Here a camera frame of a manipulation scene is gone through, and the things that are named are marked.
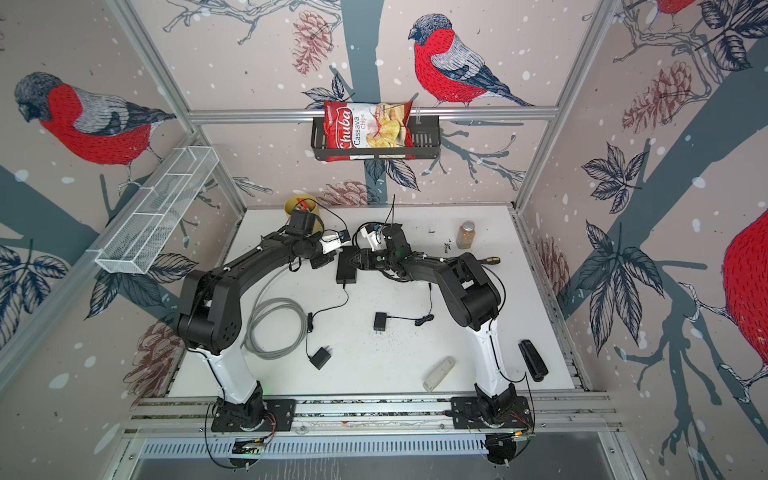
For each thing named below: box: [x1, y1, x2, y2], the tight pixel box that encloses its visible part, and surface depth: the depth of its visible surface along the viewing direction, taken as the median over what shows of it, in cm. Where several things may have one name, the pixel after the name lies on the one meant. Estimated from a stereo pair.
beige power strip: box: [422, 356, 456, 393], surface depth 80 cm
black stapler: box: [518, 339, 549, 382], surface depth 81 cm
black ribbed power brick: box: [336, 246, 359, 284], surface depth 100 cm
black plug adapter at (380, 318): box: [373, 282, 435, 335], surface depth 92 cm
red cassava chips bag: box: [324, 101, 416, 162], surface depth 90 cm
